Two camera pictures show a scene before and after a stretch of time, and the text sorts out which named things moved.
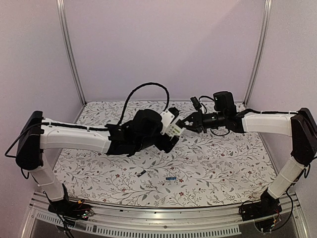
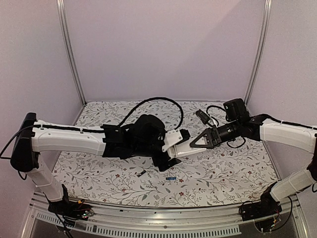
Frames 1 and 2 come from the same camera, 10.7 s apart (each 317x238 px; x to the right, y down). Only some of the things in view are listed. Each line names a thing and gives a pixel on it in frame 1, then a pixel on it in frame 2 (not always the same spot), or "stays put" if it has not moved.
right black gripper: (198, 122) → (215, 137)
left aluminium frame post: (64, 39) stays put
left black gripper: (163, 145) → (159, 162)
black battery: (141, 173) stays put
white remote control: (173, 130) → (184, 148)
